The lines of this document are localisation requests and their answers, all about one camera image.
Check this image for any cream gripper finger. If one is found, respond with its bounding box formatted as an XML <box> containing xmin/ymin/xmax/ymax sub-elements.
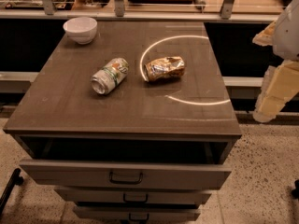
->
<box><xmin>253</xmin><ymin>61</ymin><xmax>299</xmax><ymax>123</ymax></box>
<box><xmin>252</xmin><ymin>21</ymin><xmax>276</xmax><ymax>47</ymax></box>

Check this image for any green 7up soda can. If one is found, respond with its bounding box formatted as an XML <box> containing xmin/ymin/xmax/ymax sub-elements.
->
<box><xmin>91</xmin><ymin>58</ymin><xmax>129</xmax><ymax>95</ymax></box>

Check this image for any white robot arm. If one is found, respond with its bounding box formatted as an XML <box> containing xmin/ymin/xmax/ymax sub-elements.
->
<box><xmin>252</xmin><ymin>0</ymin><xmax>299</xmax><ymax>122</ymax></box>

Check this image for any white ceramic bowl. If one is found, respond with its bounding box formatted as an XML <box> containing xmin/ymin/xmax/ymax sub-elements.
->
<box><xmin>63</xmin><ymin>17</ymin><xmax>97</xmax><ymax>45</ymax></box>

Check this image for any crumpled gold snack bag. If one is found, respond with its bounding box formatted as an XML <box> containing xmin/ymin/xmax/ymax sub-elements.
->
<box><xmin>143</xmin><ymin>56</ymin><xmax>185</xmax><ymax>82</ymax></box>

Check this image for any grey drawer cabinet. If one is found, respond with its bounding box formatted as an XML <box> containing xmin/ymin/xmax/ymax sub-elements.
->
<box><xmin>5</xmin><ymin>21</ymin><xmax>241</xmax><ymax>210</ymax></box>

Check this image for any middle grey drawer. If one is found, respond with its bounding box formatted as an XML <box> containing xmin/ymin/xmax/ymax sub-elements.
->
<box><xmin>54</xmin><ymin>187</ymin><xmax>212</xmax><ymax>205</ymax></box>

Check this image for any grey drawer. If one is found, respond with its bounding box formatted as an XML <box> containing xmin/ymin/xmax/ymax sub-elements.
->
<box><xmin>73</xmin><ymin>206</ymin><xmax>200</xmax><ymax>221</ymax></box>
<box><xmin>54</xmin><ymin>187</ymin><xmax>212</xmax><ymax>205</ymax></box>
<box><xmin>20</xmin><ymin>159</ymin><xmax>231</xmax><ymax>190</ymax></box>

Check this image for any bottom grey drawer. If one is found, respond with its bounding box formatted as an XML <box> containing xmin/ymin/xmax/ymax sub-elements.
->
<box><xmin>73</xmin><ymin>206</ymin><xmax>200</xmax><ymax>221</ymax></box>

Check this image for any top grey drawer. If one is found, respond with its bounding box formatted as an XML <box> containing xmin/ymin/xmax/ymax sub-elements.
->
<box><xmin>20</xmin><ymin>159</ymin><xmax>231</xmax><ymax>190</ymax></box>

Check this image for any black chair leg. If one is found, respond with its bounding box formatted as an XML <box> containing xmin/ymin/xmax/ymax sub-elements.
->
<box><xmin>0</xmin><ymin>168</ymin><xmax>24</xmax><ymax>215</ymax></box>

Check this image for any metal shelf rail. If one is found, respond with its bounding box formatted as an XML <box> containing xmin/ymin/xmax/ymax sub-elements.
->
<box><xmin>0</xmin><ymin>9</ymin><xmax>278</xmax><ymax>23</ymax></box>

